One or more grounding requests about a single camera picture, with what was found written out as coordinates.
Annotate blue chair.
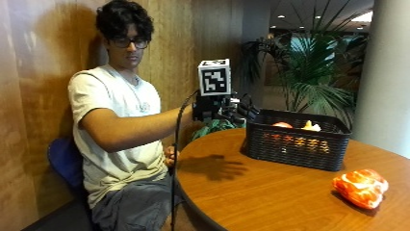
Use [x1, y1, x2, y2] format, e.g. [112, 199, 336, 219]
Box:
[47, 137, 88, 200]

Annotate black cable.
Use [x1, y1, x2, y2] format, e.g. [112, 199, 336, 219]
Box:
[169, 90, 203, 231]

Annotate red toy fruit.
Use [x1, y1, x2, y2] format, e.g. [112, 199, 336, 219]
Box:
[272, 121, 295, 130]

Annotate yellow toy fruit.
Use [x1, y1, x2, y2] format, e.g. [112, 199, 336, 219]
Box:
[300, 119, 324, 133]

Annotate black plastic basket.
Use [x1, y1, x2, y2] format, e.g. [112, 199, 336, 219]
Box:
[241, 109, 353, 172]

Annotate black eyeglasses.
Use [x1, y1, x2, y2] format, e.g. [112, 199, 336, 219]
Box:
[108, 36, 152, 50]

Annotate white round pillar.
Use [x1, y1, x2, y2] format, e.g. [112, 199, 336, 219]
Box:
[350, 0, 410, 160]

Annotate the person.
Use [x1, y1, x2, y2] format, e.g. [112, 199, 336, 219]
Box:
[67, 0, 203, 231]

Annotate white marker cube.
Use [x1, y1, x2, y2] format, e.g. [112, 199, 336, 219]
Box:
[196, 58, 233, 97]

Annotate large green palm plant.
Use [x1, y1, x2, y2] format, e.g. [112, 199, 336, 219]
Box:
[240, 0, 369, 129]

